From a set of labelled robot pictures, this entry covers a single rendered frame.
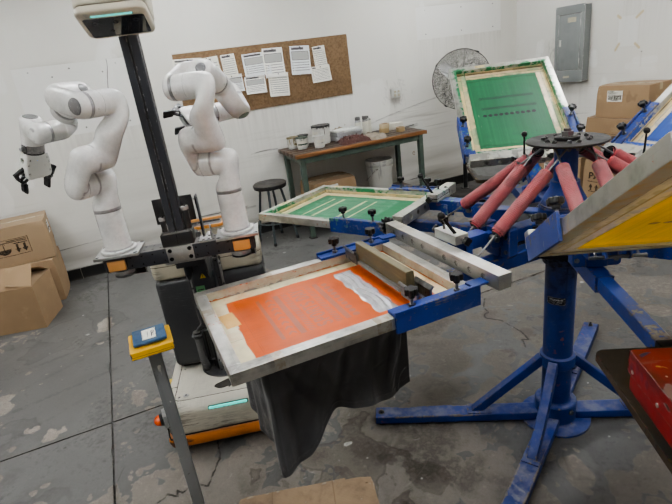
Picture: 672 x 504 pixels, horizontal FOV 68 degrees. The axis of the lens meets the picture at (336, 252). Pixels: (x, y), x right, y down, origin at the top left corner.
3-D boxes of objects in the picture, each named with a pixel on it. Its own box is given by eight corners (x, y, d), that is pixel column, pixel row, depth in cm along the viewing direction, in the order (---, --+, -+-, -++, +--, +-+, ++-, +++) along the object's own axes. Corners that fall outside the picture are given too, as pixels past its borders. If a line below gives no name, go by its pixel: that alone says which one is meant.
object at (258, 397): (283, 483, 152) (257, 364, 136) (246, 402, 191) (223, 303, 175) (292, 479, 153) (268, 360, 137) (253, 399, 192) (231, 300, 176)
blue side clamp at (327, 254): (323, 273, 192) (320, 256, 189) (318, 269, 196) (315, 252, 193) (390, 253, 202) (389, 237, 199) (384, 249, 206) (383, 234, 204)
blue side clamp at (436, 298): (397, 334, 143) (395, 313, 141) (389, 327, 148) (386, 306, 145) (481, 304, 154) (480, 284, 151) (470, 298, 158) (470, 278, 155)
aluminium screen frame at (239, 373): (232, 387, 127) (229, 375, 126) (195, 302, 178) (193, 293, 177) (479, 299, 154) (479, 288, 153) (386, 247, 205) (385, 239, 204)
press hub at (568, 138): (556, 457, 213) (571, 141, 164) (494, 407, 247) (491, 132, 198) (620, 423, 226) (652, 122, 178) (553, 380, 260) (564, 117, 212)
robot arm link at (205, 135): (203, 90, 151) (147, 97, 155) (243, 178, 181) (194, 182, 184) (213, 63, 160) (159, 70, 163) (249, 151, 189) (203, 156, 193)
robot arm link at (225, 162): (239, 193, 180) (230, 149, 174) (205, 196, 182) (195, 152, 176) (247, 186, 189) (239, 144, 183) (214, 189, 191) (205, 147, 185)
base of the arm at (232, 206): (222, 225, 199) (213, 188, 193) (253, 220, 200) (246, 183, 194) (219, 238, 184) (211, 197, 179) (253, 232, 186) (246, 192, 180)
